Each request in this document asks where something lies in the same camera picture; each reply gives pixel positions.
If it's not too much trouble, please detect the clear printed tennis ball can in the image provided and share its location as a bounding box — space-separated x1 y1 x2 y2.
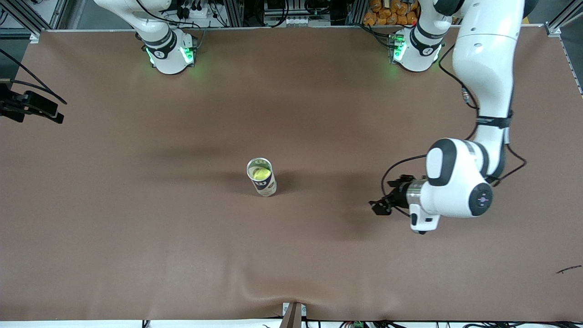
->
246 157 277 197

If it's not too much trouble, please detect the brown table cover mat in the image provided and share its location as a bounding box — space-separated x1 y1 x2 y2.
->
0 27 583 322

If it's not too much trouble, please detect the orange snack bag pile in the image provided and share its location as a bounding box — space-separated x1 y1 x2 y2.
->
363 0 419 26

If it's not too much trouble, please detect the white power strip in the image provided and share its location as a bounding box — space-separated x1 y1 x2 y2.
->
175 4 215 20

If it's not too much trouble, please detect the white terminal block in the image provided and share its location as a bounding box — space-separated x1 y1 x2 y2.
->
265 15 332 27

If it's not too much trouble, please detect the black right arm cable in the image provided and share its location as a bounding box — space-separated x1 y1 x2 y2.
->
0 48 68 105

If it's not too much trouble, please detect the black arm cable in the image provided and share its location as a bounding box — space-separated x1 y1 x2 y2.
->
381 43 528 217
0 48 68 105

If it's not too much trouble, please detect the aluminium frame corner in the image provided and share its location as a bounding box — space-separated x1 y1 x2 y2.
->
0 0 44 44
544 0 583 96

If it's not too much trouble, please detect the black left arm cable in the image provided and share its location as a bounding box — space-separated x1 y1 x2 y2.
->
381 43 528 217

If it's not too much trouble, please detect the metal table edge bracket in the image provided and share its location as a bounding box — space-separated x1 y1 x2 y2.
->
281 302 307 328

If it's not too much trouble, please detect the aluminium frame post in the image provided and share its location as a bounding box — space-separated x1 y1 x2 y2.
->
348 0 368 26
223 0 245 27

